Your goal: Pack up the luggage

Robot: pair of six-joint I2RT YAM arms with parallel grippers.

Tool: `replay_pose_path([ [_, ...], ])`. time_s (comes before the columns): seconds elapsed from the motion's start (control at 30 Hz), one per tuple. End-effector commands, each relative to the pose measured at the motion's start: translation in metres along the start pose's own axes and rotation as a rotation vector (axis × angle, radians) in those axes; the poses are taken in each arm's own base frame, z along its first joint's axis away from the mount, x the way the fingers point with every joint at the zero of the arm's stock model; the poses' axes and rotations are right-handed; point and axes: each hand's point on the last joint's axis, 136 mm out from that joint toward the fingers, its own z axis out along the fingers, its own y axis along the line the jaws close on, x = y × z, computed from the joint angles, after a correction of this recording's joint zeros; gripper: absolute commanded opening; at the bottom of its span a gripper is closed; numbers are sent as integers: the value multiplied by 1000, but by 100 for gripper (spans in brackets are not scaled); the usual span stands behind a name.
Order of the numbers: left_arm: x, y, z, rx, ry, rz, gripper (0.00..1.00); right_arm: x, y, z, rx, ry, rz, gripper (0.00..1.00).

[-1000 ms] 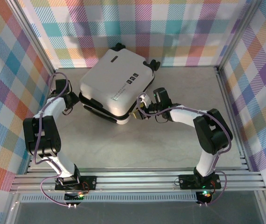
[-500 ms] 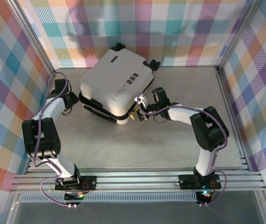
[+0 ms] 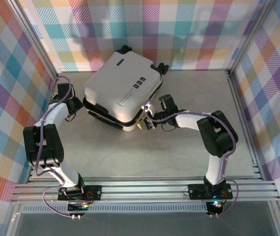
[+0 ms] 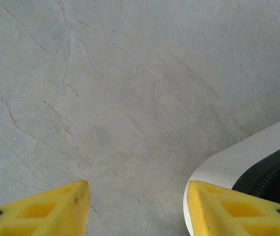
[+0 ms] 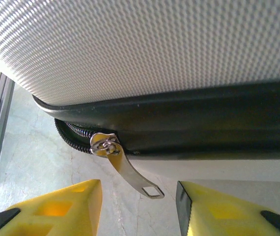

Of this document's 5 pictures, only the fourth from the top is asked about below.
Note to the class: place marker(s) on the white hard-shell suitcase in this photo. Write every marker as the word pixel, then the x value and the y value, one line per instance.
pixel 253 147

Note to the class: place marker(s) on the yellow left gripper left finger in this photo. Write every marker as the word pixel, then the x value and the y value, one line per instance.
pixel 32 216

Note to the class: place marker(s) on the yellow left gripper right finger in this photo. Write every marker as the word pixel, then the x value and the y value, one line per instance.
pixel 228 216

